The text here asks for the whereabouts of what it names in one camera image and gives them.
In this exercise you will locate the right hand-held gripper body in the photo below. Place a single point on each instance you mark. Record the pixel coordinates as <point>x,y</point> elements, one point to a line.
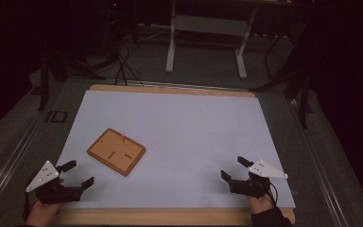
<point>252,186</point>

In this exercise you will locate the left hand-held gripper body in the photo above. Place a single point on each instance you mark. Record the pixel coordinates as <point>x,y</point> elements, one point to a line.
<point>48,192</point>

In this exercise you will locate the person's right hand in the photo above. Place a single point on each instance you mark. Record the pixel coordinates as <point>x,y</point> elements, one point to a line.
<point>260,204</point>

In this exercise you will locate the person's left hand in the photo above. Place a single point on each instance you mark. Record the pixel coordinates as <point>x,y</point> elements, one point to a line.
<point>42,213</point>

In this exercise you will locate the black floor socket box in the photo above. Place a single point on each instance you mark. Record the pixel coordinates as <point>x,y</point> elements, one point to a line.
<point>56,116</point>

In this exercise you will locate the white table mat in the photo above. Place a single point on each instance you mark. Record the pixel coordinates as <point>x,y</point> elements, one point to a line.
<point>186,132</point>

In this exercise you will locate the black metal stand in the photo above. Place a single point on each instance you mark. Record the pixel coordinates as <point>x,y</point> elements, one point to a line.
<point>44,82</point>
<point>302,101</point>

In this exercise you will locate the metal floor rail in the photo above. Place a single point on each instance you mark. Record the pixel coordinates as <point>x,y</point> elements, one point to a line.
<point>9,167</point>
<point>321,170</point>

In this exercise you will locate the white metal desk frame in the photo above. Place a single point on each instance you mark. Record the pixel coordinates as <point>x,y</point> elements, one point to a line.
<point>208,25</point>

